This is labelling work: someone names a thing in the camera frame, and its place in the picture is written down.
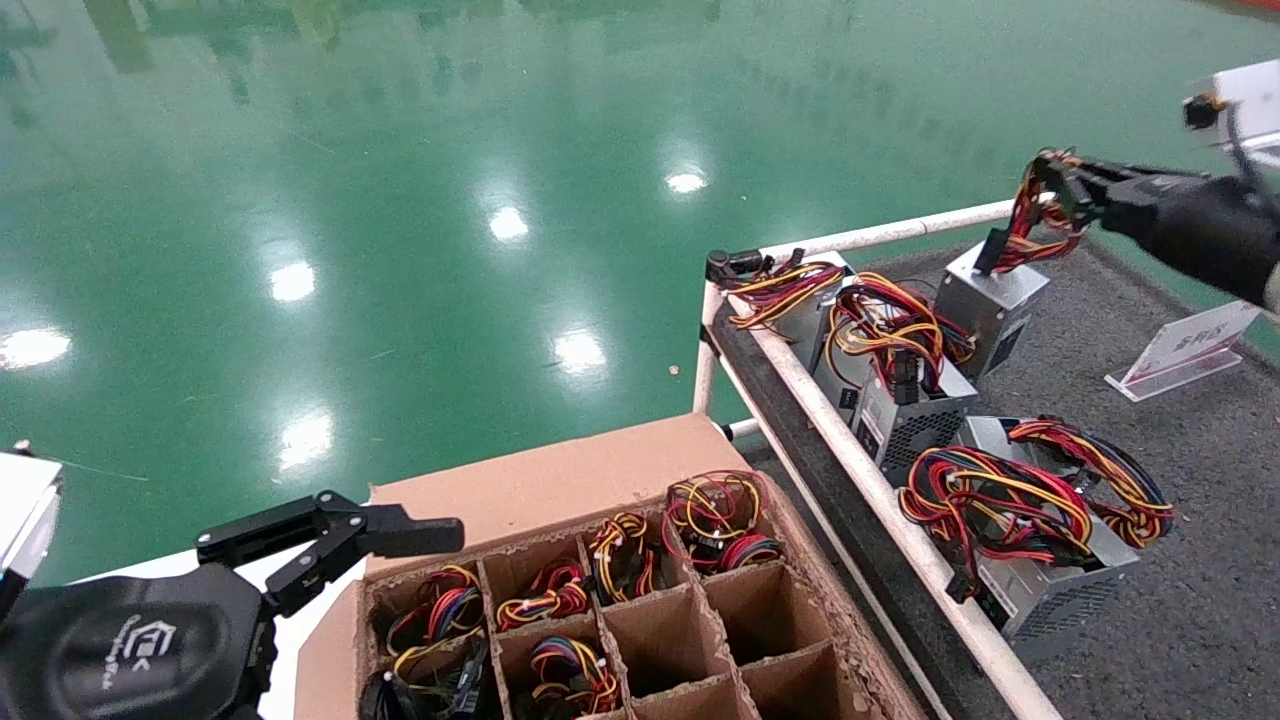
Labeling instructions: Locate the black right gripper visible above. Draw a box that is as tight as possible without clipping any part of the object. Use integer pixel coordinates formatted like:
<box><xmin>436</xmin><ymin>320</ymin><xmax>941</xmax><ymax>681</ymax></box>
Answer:
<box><xmin>1037</xmin><ymin>153</ymin><xmax>1280</xmax><ymax>307</ymax></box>

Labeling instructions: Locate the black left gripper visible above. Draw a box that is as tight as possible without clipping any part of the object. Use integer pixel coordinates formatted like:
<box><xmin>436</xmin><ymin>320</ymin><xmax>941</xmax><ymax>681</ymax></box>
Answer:
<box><xmin>0</xmin><ymin>492</ymin><xmax>467</xmax><ymax>720</ymax></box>

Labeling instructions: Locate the power supply with coloured cables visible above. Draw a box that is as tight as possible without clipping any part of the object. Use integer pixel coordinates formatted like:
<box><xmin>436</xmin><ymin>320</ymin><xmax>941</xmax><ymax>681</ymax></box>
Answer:
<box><xmin>662</xmin><ymin>472</ymin><xmax>788</xmax><ymax>578</ymax></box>
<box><xmin>897</xmin><ymin>415</ymin><xmax>1173</xmax><ymax>646</ymax></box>
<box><xmin>360</xmin><ymin>635</ymin><xmax>493</xmax><ymax>720</ymax></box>
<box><xmin>497</xmin><ymin>562</ymin><xmax>593</xmax><ymax>633</ymax></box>
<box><xmin>388</xmin><ymin>567</ymin><xmax>488</xmax><ymax>656</ymax></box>
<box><xmin>935</xmin><ymin>150</ymin><xmax>1088</xmax><ymax>381</ymax></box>
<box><xmin>528</xmin><ymin>638</ymin><xmax>621</xmax><ymax>718</ymax></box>
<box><xmin>815</xmin><ymin>272</ymin><xmax>981</xmax><ymax>486</ymax></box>
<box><xmin>588</xmin><ymin>513</ymin><xmax>663</xmax><ymax>606</ymax></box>
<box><xmin>725</xmin><ymin>255</ymin><xmax>856</xmax><ymax>376</ymax></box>

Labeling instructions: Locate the brown cardboard box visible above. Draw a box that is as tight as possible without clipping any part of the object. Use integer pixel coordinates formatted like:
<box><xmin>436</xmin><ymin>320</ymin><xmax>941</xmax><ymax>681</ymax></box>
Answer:
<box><xmin>293</xmin><ymin>412</ymin><xmax>926</xmax><ymax>720</ymax></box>

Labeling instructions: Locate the clear acrylic sign holder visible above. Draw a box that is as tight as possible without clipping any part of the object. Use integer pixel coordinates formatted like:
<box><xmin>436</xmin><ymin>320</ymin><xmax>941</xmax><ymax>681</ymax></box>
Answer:
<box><xmin>1105</xmin><ymin>300</ymin><xmax>1265</xmax><ymax>404</ymax></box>

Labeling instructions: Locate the cardboard divider grid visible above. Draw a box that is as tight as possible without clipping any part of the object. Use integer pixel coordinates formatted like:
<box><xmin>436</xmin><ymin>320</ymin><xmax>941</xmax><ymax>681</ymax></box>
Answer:
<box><xmin>362</xmin><ymin>478</ymin><xmax>886</xmax><ymax>720</ymax></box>

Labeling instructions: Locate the black camera cable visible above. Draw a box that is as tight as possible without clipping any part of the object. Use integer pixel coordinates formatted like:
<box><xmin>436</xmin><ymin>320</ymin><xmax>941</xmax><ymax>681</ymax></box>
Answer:
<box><xmin>1222</xmin><ymin>100</ymin><xmax>1280</xmax><ymax>216</ymax></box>

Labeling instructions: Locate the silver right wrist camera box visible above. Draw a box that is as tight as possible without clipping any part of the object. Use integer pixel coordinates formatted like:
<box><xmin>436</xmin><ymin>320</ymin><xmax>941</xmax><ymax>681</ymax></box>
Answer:
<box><xmin>1183</xmin><ymin>60</ymin><xmax>1280</xmax><ymax>171</ymax></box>

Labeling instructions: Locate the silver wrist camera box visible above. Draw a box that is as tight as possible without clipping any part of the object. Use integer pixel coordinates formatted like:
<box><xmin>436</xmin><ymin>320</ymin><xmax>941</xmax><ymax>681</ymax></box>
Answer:
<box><xmin>0</xmin><ymin>442</ymin><xmax>64</xmax><ymax>611</ymax></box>
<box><xmin>1183</xmin><ymin>60</ymin><xmax>1280</xmax><ymax>171</ymax></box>

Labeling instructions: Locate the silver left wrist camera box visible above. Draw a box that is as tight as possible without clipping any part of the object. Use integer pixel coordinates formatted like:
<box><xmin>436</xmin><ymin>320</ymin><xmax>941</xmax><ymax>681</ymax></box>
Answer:
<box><xmin>0</xmin><ymin>442</ymin><xmax>64</xmax><ymax>611</ymax></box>

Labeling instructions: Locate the white pipe table frame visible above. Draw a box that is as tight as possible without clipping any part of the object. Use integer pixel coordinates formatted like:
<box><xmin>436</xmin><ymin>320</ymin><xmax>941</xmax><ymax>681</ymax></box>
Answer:
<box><xmin>692</xmin><ymin>198</ymin><xmax>1063</xmax><ymax>720</ymax></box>

